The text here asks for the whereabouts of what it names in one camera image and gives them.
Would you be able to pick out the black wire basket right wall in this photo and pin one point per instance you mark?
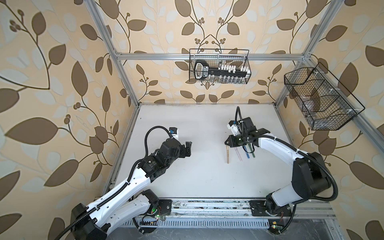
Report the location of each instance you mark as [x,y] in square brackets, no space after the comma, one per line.
[325,102]

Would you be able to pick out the pink clear pen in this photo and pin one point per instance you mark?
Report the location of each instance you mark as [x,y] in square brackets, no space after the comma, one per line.
[238,154]

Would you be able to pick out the tan pen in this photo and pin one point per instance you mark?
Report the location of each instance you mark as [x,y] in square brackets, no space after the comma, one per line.
[228,154]

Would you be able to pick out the black wire basket back wall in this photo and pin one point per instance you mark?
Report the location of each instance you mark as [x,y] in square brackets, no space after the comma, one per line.
[238,57]

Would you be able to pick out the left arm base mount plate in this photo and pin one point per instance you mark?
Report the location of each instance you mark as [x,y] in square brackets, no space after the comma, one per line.
[162,207]

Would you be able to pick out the black white tool in basket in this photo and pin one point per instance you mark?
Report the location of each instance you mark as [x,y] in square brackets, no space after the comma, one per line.
[202,70]

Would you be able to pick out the black wire basket wall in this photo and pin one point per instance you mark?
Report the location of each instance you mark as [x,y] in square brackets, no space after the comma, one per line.
[325,102]
[238,57]

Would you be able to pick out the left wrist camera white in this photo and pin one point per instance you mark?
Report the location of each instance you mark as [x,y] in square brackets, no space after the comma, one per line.
[174,132]

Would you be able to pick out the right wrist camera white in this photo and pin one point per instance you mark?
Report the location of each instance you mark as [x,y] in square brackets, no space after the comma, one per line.
[233,127]

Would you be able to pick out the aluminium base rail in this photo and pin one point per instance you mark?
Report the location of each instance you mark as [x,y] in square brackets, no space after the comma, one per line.
[227,214]

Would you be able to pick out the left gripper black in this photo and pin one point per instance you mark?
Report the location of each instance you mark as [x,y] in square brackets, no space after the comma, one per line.
[183,153]

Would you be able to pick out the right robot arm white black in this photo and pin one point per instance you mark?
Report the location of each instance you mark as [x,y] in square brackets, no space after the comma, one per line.
[310,178]

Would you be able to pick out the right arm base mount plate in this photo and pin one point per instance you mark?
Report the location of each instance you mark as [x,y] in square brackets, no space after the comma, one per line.
[264,208]

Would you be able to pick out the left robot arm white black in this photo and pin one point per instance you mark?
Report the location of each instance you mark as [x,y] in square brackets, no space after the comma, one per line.
[128,199]

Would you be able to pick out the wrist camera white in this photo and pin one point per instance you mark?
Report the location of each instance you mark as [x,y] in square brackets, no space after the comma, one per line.
[233,127]
[174,132]

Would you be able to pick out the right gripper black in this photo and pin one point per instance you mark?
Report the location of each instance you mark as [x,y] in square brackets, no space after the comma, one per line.
[231,143]

